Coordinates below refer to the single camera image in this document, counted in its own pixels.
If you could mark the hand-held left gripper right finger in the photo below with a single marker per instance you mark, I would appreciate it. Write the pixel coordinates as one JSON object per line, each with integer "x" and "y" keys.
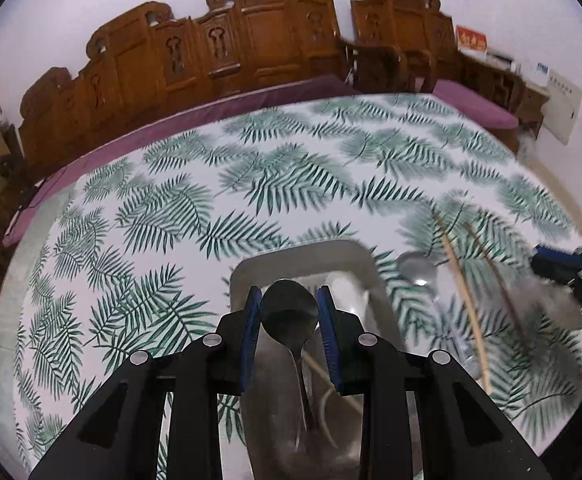
{"x": 330, "y": 345}

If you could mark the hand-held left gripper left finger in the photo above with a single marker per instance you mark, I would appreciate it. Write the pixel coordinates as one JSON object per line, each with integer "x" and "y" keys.
{"x": 251, "y": 340}

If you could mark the bamboo chopstick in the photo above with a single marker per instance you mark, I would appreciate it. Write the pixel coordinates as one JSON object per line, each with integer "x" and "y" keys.
{"x": 461, "y": 280}
{"x": 331, "y": 380}
{"x": 491, "y": 270}

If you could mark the metal spoon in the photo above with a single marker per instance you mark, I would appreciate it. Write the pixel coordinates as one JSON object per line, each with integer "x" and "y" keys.
{"x": 417, "y": 270}
{"x": 288, "y": 310}

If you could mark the rectangular metal tray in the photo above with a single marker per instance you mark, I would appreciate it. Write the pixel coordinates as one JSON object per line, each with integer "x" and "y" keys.
{"x": 296, "y": 260}

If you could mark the clear plastic bag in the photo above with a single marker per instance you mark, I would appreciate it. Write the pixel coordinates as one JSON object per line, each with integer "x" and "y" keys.
{"x": 526, "y": 142}

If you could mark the white flat panel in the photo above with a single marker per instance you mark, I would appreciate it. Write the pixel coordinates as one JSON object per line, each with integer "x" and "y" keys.
{"x": 563, "y": 107}

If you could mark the leaf print tablecloth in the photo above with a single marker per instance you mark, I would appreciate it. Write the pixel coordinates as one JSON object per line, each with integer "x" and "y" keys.
{"x": 271, "y": 185}

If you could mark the wooden side table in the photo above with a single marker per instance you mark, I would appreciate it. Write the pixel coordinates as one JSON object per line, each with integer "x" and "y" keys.
{"x": 531, "y": 92}

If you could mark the square purple seat cushion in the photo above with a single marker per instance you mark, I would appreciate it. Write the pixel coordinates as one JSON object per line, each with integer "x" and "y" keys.
{"x": 471, "y": 102}

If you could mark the white box device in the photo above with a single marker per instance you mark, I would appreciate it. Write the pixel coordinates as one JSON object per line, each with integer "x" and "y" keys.
{"x": 541, "y": 74}

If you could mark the long purple bench cushion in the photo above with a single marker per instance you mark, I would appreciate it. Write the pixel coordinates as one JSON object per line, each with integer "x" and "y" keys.
{"x": 171, "y": 125}

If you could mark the red desk calendar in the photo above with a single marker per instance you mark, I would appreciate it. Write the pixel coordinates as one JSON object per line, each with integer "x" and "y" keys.
{"x": 471, "y": 39}

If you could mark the carved wooden armchair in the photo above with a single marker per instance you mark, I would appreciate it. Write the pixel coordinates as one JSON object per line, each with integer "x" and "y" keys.
{"x": 401, "y": 15}

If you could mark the carved wooden sofa bench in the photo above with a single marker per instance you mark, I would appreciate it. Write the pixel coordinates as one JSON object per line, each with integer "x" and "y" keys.
{"x": 251, "y": 35}

